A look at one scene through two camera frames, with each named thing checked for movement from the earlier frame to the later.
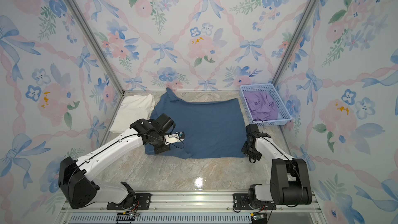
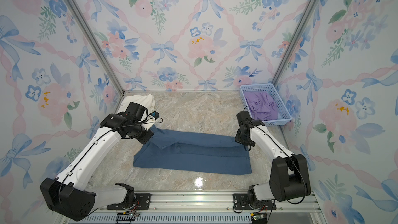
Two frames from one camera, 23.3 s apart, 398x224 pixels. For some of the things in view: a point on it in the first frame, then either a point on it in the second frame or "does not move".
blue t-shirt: (213, 127) to (174, 151)
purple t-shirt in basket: (261, 106) does not move
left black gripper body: (161, 145) to (143, 134)
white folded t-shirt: (133, 109) does not move
